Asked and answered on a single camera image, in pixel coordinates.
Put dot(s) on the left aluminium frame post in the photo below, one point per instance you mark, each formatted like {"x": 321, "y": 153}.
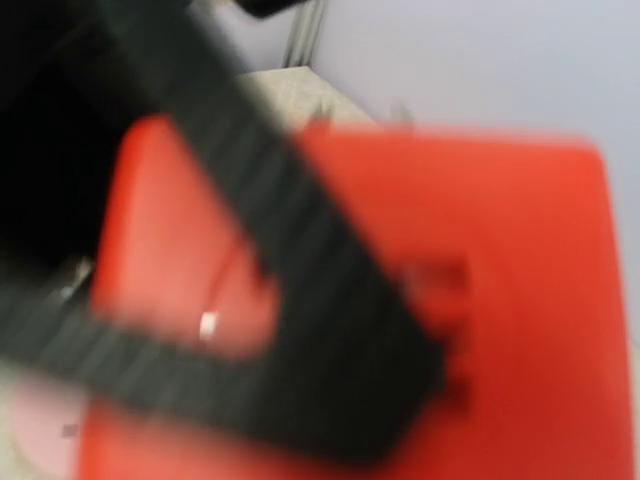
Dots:
{"x": 304, "y": 34}

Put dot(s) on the round pink power socket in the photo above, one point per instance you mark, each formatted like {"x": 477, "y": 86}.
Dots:
{"x": 46, "y": 421}

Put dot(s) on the red cube socket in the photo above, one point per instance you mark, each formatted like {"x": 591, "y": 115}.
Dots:
{"x": 505, "y": 247}

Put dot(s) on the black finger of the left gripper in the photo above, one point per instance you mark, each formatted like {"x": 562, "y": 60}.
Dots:
{"x": 349, "y": 366}

